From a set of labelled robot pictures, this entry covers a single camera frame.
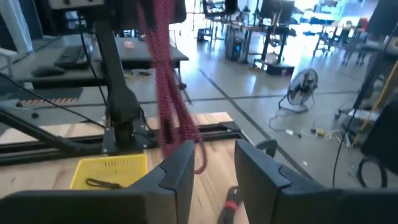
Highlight yellow plastic basket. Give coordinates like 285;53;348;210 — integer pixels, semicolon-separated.
69;153;149;190

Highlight short black USB cable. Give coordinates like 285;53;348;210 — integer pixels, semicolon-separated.
85;177;126;190

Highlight black coiled floor cable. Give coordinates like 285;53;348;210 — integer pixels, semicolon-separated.
356;155;389;190

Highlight maroon braided USB cable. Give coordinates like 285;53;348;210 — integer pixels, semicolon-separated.
136;0;208;175

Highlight black standing desk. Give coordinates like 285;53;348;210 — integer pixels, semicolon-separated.
225;18;296;76

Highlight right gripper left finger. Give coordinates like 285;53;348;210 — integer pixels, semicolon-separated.
0;139;195;224

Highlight black floor fan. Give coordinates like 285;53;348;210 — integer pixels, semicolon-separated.
277;67;320;114

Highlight white and yellow cable bundle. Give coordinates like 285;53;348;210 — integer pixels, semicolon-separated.
300;126;343;141

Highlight thin black cable white plug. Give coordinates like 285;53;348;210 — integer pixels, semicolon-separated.
267;108;304;138

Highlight black mat orange stripes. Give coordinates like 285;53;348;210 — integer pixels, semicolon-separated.
0;86;85;108

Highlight black aluminium rig frame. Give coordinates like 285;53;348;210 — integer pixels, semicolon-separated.
0;23;398;166

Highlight long black floor cable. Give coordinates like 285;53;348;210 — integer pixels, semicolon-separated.
331;105;358;189

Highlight red and black tool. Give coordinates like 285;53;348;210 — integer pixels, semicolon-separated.
216;185;246;224

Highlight black keyboard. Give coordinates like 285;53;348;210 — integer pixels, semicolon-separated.
54;45;91;70

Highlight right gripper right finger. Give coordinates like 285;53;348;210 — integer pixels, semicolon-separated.
234;139;398;224

